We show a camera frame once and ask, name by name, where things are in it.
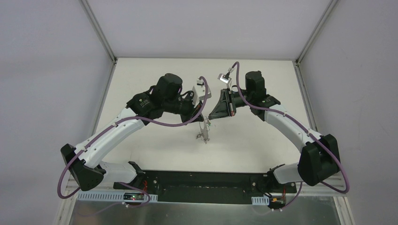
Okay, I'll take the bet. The large metal keyring with clips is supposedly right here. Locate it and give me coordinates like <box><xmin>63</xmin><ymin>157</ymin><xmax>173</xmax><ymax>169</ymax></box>
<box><xmin>196</xmin><ymin>117</ymin><xmax>210</xmax><ymax>144</ymax></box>

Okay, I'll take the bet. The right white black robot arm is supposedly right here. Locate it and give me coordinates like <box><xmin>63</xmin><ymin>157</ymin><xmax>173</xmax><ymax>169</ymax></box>
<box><xmin>208</xmin><ymin>71</ymin><xmax>340</xmax><ymax>192</ymax></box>

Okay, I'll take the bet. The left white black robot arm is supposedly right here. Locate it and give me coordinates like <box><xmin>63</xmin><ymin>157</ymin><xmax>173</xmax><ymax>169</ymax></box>
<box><xmin>61</xmin><ymin>73</ymin><xmax>211</xmax><ymax>191</ymax></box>

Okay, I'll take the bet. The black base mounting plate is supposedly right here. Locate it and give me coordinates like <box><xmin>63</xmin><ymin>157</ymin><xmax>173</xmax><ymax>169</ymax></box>
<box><xmin>129</xmin><ymin>170</ymin><xmax>297</xmax><ymax>204</ymax></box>

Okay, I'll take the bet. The left circuit board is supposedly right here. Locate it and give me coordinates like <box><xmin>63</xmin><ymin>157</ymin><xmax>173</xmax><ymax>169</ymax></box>
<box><xmin>123</xmin><ymin>193</ymin><xmax>145</xmax><ymax>202</ymax></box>

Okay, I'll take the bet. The circuit board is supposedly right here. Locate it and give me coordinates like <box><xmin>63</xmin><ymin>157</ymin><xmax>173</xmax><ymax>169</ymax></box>
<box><xmin>268</xmin><ymin>196</ymin><xmax>286</xmax><ymax>210</ymax></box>
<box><xmin>123</xmin><ymin>193</ymin><xmax>145</xmax><ymax>202</ymax></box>

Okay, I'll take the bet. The right circuit board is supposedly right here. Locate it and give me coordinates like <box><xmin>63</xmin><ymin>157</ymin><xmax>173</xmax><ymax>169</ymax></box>
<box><xmin>268</xmin><ymin>196</ymin><xmax>286</xmax><ymax>210</ymax></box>

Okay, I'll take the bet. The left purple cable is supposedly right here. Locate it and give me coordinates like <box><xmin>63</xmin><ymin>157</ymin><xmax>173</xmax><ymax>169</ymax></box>
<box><xmin>57</xmin><ymin>76</ymin><xmax>209</xmax><ymax>199</ymax></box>

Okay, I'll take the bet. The purple cable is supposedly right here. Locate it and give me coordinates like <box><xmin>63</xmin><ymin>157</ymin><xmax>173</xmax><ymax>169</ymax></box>
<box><xmin>231</xmin><ymin>61</ymin><xmax>351</xmax><ymax>195</ymax></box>
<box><xmin>57</xmin><ymin>76</ymin><xmax>209</xmax><ymax>199</ymax></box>

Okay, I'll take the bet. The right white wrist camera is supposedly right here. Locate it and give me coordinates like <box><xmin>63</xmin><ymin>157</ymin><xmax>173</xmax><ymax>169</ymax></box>
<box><xmin>217</xmin><ymin>73</ymin><xmax>232</xmax><ymax>90</ymax></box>

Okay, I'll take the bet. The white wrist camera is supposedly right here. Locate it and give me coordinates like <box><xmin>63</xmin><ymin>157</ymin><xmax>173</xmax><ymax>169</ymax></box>
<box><xmin>217</xmin><ymin>73</ymin><xmax>232</xmax><ymax>90</ymax></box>
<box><xmin>192</xmin><ymin>78</ymin><xmax>212</xmax><ymax>107</ymax></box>

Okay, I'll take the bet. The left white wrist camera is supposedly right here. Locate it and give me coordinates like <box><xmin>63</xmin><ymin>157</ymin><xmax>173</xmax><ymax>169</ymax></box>
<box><xmin>192</xmin><ymin>78</ymin><xmax>212</xmax><ymax>107</ymax></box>

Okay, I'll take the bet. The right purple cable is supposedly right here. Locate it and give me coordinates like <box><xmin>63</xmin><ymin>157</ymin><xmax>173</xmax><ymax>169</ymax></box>
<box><xmin>231</xmin><ymin>61</ymin><xmax>351</xmax><ymax>195</ymax></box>

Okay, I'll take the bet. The right white cable duct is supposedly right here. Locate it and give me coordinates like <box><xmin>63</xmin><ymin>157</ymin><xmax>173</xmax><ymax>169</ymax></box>
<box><xmin>251</xmin><ymin>195</ymin><xmax>269</xmax><ymax>206</ymax></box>

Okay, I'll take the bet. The white cable duct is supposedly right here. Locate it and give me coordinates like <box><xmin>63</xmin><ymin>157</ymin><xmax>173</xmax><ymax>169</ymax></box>
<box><xmin>77</xmin><ymin>191</ymin><xmax>158</xmax><ymax>203</ymax></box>
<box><xmin>251</xmin><ymin>195</ymin><xmax>269</xmax><ymax>206</ymax></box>

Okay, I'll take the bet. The right aluminium frame post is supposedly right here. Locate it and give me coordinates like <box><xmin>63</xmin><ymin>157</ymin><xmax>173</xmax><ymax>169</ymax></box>
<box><xmin>295</xmin><ymin>0</ymin><xmax>340</xmax><ymax>66</ymax></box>

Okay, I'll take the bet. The aluminium frame post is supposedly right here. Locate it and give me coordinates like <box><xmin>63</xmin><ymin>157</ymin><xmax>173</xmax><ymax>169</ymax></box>
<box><xmin>295</xmin><ymin>0</ymin><xmax>340</xmax><ymax>66</ymax></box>
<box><xmin>79</xmin><ymin>0</ymin><xmax>117</xmax><ymax>64</ymax></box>

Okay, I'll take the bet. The left white cable duct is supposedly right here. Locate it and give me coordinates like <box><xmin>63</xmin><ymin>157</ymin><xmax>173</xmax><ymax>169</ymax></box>
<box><xmin>77</xmin><ymin>191</ymin><xmax>158</xmax><ymax>203</ymax></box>

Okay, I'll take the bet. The left aluminium frame post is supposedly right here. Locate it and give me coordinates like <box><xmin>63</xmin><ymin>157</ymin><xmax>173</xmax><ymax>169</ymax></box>
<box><xmin>79</xmin><ymin>0</ymin><xmax>117</xmax><ymax>64</ymax></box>

